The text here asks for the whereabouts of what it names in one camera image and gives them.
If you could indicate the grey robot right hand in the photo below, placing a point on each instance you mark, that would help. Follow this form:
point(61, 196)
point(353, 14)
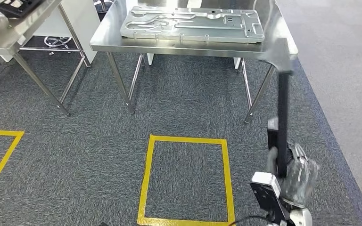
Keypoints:
point(302, 177)

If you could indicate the black plastic plate frame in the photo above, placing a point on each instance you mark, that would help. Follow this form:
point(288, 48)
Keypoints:
point(282, 124)
point(18, 12)

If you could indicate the stainless steel workbench table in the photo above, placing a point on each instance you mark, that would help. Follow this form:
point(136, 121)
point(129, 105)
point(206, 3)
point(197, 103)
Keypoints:
point(112, 34)

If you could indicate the yellow floor tape square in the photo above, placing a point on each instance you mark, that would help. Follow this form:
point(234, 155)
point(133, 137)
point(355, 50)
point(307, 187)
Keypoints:
point(0, 132)
point(187, 139)

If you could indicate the stamped sheet metal panel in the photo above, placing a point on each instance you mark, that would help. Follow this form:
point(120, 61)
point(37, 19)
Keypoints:
point(199, 31)

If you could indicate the chrome chair base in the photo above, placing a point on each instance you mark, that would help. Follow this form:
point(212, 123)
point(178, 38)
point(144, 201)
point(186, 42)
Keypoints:
point(57, 41)

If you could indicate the stainless steel side table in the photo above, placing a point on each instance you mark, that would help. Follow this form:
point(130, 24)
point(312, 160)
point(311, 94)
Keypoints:
point(18, 31)

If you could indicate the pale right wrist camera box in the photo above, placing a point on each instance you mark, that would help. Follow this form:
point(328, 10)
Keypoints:
point(267, 199)

